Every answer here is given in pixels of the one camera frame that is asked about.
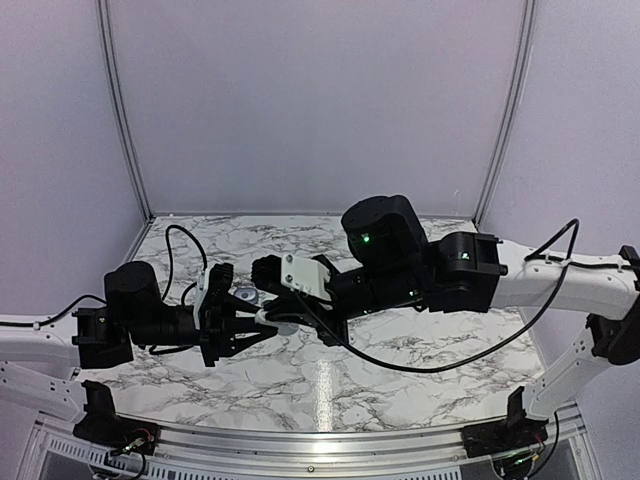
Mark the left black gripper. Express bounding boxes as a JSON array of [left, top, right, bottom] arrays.
[[127, 295, 277, 368]]

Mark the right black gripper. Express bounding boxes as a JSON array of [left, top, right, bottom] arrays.
[[264, 259, 425, 349]]

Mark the blue earbud charging case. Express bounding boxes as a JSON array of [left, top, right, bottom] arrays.
[[234, 286, 260, 305]]

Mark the white earbud charging case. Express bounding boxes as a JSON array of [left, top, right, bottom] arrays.
[[254, 310, 299, 337]]

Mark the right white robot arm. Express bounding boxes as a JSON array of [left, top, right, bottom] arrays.
[[251, 195, 639, 448]]

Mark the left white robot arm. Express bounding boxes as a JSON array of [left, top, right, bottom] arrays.
[[1, 261, 278, 445]]

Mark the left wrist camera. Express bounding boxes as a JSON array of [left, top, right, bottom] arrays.
[[193, 263, 234, 330]]

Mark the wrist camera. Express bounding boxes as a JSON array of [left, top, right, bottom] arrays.
[[193, 263, 234, 330], [251, 254, 332, 302]]

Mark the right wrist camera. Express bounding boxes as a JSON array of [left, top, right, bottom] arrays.
[[251, 254, 332, 302]]

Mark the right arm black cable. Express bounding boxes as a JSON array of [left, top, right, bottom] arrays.
[[294, 218, 640, 372]]

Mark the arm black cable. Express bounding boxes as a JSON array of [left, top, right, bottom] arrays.
[[0, 224, 211, 357], [294, 218, 640, 372]]

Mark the aluminium front rail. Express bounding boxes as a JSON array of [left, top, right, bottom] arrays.
[[29, 399, 586, 480]]

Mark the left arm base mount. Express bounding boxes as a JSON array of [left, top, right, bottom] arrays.
[[73, 415, 160, 479]]

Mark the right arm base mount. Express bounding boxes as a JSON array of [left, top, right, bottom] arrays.
[[461, 413, 560, 479]]

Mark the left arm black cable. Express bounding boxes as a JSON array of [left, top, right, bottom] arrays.
[[0, 224, 211, 357]]

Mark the left aluminium corner post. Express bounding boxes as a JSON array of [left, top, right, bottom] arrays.
[[97, 0, 154, 221]]

